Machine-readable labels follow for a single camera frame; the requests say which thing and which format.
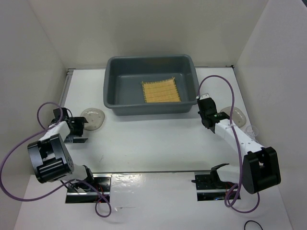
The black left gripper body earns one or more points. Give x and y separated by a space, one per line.
77 130

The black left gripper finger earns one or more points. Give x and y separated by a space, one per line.
75 140
79 120

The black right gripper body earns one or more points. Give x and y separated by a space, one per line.
202 117

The clear glass plate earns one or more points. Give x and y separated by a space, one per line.
95 118
237 116

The yellow woven bamboo mat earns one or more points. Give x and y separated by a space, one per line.
164 91

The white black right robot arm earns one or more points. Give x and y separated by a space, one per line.
259 168

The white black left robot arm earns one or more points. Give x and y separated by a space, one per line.
49 155

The grey plastic bin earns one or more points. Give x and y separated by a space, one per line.
124 77

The clear plastic cup upper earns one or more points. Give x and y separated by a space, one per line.
252 131

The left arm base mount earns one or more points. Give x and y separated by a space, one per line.
80 193

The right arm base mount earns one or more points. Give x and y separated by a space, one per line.
208 185

